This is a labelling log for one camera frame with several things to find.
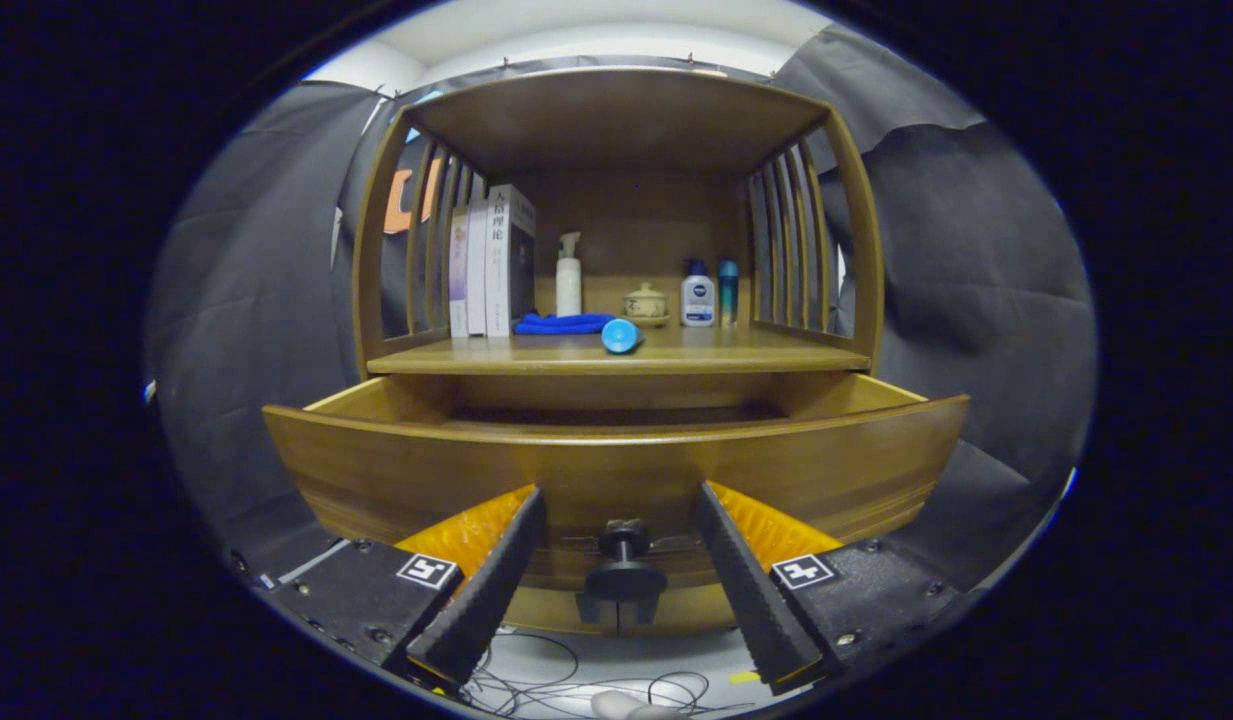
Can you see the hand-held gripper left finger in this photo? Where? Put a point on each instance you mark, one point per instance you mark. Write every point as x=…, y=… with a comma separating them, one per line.
x=496, y=590

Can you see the wooden countertop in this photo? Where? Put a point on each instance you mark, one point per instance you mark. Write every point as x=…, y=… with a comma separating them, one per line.
x=736, y=349

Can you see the white book with portrait cover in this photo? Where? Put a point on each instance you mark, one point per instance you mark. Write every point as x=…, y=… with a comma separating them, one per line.
x=506, y=260

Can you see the white lotion bottle blue cap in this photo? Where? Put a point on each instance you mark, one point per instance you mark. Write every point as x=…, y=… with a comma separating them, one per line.
x=697, y=300

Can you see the blue cosmetic tube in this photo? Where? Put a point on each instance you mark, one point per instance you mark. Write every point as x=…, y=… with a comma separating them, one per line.
x=620, y=336

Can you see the clear blue bottle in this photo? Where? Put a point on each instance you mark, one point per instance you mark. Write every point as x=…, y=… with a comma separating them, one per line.
x=728, y=292

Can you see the wooden cabinet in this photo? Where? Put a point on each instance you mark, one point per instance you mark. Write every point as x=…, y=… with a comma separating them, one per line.
x=616, y=120

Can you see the lidded ceramic teacup with saucer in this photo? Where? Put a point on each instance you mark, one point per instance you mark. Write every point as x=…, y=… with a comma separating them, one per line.
x=645, y=304

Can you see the blue folded cloth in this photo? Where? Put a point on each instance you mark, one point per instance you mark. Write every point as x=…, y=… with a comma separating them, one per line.
x=561, y=324

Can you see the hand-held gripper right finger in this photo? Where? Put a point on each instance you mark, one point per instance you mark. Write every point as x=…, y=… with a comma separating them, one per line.
x=746, y=590

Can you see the white pump bottle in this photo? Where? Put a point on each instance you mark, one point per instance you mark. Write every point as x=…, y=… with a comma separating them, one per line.
x=569, y=290

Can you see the pale purple book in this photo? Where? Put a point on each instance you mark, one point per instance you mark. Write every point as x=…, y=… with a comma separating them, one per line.
x=458, y=275

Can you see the wooden drawer with black knob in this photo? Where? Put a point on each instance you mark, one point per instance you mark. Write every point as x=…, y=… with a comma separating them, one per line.
x=476, y=470

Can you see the yellow tape strip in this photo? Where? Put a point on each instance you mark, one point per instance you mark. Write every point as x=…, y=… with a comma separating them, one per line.
x=744, y=677

